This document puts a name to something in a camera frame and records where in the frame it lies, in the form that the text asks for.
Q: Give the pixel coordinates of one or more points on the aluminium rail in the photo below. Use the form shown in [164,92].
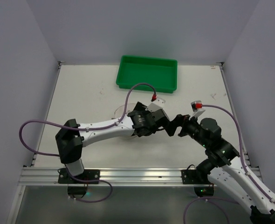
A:
[117,177]

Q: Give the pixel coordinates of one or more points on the green plastic tray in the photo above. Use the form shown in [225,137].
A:
[160,73]

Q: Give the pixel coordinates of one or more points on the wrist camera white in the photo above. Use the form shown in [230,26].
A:
[197,109]
[155,105]

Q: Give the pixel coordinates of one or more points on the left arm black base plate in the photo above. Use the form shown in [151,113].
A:
[91,175]

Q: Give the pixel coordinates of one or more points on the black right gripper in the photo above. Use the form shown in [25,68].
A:
[185,126]

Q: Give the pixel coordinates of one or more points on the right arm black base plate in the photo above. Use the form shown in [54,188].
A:
[190,176]

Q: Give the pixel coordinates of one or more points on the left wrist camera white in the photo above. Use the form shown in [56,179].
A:
[155,105]

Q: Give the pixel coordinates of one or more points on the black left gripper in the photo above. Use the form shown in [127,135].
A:
[164,121]

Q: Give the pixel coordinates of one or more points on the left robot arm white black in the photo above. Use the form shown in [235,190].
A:
[140,122]

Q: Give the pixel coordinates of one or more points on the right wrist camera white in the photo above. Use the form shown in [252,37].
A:
[197,109]

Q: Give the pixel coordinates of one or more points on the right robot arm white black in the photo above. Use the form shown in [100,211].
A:
[225,168]

